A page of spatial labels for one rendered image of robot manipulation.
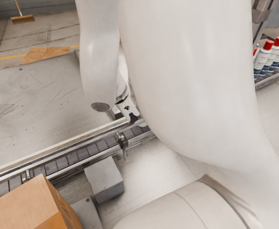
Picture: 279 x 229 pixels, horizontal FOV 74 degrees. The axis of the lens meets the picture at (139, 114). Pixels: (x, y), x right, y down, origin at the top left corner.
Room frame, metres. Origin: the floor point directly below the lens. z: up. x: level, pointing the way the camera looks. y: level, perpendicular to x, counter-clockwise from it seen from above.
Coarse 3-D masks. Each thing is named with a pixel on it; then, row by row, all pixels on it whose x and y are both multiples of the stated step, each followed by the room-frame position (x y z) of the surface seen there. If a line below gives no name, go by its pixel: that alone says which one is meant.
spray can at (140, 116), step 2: (136, 102) 0.50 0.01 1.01; (136, 104) 0.50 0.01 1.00; (136, 106) 0.51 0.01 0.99; (136, 108) 0.51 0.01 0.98; (138, 108) 0.49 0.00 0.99; (138, 110) 0.49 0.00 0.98; (140, 112) 0.49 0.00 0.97; (140, 114) 0.49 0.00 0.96; (138, 116) 0.49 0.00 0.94; (140, 116) 0.49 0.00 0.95; (138, 118) 0.49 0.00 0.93; (140, 118) 0.49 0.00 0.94; (144, 122) 0.49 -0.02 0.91; (140, 124) 0.49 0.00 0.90; (142, 124) 0.49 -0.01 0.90; (144, 124) 0.49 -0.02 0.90; (146, 124) 0.49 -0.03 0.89; (138, 126) 0.49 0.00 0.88; (140, 126) 0.49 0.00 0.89; (142, 126) 0.49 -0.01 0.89; (144, 126) 0.49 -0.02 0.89
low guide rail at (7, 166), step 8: (120, 120) 0.50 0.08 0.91; (96, 128) 0.46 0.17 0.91; (104, 128) 0.46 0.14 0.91; (80, 136) 0.42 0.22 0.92; (88, 136) 0.43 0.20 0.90; (56, 144) 0.38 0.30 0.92; (64, 144) 0.39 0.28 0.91; (40, 152) 0.35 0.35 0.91; (48, 152) 0.36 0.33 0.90; (16, 160) 0.32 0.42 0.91; (24, 160) 0.32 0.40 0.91; (0, 168) 0.29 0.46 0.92; (8, 168) 0.29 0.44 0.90
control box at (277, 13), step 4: (276, 4) 0.49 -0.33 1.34; (276, 8) 0.49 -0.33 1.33; (272, 12) 0.49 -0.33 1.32; (276, 12) 0.49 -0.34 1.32; (272, 16) 0.49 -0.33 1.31; (276, 16) 0.49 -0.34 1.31; (268, 20) 0.49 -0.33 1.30; (272, 20) 0.49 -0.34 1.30; (276, 20) 0.49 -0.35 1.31; (268, 24) 0.49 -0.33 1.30; (272, 24) 0.49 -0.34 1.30; (276, 24) 0.49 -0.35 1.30
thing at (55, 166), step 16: (256, 80) 0.81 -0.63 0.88; (112, 128) 0.48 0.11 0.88; (144, 128) 0.48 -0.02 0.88; (96, 144) 0.40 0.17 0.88; (112, 144) 0.40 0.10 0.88; (64, 160) 0.34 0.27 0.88; (80, 160) 0.34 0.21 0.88; (0, 176) 0.28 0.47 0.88; (32, 176) 0.28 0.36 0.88; (0, 192) 0.22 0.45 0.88
